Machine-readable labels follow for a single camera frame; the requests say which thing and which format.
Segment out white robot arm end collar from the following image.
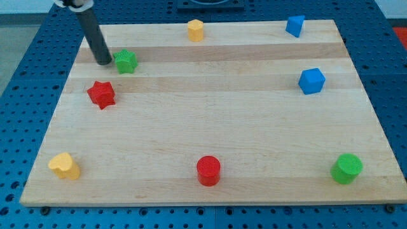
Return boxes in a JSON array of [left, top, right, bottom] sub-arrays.
[[54, 0, 94, 13]]

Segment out yellow hexagon block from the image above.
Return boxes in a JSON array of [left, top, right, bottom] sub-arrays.
[[187, 19, 204, 42]]

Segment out red cylinder block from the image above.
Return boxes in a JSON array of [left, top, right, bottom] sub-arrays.
[[197, 155, 221, 186]]

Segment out light wooden board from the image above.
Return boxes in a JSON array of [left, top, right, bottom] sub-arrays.
[[20, 20, 406, 207]]

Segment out green star block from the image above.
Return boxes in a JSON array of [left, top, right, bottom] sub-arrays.
[[113, 49, 138, 74]]

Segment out red star block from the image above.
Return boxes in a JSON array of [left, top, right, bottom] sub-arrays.
[[86, 81, 116, 109]]

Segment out blue cube block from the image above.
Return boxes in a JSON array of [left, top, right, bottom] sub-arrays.
[[298, 68, 326, 95]]

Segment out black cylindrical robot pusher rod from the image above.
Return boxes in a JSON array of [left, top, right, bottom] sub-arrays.
[[76, 8, 112, 66]]

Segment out blue triangular prism block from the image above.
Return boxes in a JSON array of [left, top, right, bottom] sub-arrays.
[[286, 15, 305, 38]]

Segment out yellow heart block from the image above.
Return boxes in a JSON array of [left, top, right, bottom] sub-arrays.
[[48, 152, 81, 180]]

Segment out green cylinder block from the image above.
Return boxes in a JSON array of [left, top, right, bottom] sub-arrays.
[[330, 153, 363, 184]]

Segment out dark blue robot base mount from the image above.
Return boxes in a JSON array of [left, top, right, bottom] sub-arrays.
[[175, 0, 245, 11]]

